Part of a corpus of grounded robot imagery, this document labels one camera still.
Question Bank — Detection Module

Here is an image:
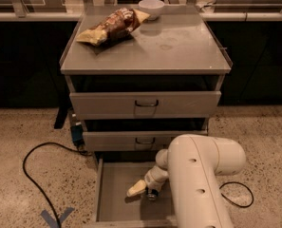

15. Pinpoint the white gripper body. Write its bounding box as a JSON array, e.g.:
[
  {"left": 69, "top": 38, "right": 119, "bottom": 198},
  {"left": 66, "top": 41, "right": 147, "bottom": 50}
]
[{"left": 144, "top": 165, "right": 169, "bottom": 192}]

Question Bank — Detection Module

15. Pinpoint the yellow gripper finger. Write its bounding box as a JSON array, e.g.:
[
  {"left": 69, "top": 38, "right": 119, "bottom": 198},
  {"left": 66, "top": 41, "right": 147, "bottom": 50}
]
[{"left": 126, "top": 180, "right": 147, "bottom": 197}]

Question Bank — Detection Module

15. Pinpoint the black cable right floor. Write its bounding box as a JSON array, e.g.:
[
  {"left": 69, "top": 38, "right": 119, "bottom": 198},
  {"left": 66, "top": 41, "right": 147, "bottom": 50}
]
[{"left": 219, "top": 180, "right": 254, "bottom": 209}]

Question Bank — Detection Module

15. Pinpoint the long back counter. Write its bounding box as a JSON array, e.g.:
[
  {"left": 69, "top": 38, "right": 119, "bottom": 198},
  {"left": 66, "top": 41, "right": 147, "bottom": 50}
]
[{"left": 0, "top": 5, "right": 282, "bottom": 23}]

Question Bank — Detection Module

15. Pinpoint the grey open bottom drawer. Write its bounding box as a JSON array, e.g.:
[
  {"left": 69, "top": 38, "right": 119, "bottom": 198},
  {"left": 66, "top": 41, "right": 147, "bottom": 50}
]
[{"left": 84, "top": 158, "right": 178, "bottom": 228}]

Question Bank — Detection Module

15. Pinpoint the brown yellow chip bag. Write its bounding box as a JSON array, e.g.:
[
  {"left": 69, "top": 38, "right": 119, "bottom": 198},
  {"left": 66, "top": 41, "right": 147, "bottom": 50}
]
[{"left": 76, "top": 8, "right": 150, "bottom": 47}]

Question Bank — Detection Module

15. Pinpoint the blue pepsi can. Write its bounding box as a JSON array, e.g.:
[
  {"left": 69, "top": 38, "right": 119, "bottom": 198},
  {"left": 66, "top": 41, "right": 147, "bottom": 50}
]
[{"left": 146, "top": 189, "right": 159, "bottom": 201}]

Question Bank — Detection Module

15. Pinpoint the black cable left floor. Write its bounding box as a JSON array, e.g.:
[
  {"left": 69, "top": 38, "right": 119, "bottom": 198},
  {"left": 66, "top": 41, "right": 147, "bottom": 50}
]
[{"left": 22, "top": 142, "right": 93, "bottom": 228}]

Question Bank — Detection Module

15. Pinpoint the blue power adapter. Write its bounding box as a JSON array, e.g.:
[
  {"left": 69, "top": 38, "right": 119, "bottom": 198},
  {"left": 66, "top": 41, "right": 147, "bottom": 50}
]
[{"left": 70, "top": 124, "right": 85, "bottom": 146}]

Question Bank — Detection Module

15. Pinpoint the grey drawer cabinet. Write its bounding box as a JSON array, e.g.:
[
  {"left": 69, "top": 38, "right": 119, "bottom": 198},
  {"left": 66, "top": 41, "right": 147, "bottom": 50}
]
[{"left": 61, "top": 14, "right": 232, "bottom": 160}]

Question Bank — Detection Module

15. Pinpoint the blue tape floor mark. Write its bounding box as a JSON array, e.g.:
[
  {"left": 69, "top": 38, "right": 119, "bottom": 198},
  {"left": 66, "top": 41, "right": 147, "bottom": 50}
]
[{"left": 41, "top": 207, "right": 74, "bottom": 228}]

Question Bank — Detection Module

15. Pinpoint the grey middle drawer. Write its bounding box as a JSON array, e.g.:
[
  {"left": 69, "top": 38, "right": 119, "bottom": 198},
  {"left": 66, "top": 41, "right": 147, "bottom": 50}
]
[{"left": 83, "top": 130, "right": 208, "bottom": 151}]

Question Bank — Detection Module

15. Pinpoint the white bowl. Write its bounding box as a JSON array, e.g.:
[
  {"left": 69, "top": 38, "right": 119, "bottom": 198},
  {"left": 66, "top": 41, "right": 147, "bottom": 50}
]
[{"left": 139, "top": 0, "right": 165, "bottom": 21}]

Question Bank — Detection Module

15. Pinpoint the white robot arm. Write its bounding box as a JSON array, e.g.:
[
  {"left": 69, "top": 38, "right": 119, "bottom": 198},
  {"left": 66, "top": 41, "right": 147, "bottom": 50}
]
[{"left": 127, "top": 134, "right": 246, "bottom": 228}]

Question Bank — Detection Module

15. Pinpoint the grey top drawer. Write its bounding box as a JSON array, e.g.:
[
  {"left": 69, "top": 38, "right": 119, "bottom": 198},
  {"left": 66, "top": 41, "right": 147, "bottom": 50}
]
[{"left": 70, "top": 91, "right": 221, "bottom": 120}]

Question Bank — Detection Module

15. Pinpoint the black cable floor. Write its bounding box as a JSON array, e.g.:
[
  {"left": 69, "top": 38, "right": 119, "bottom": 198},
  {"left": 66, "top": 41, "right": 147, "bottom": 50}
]
[
  {"left": 219, "top": 180, "right": 254, "bottom": 209},
  {"left": 22, "top": 142, "right": 93, "bottom": 228}
]

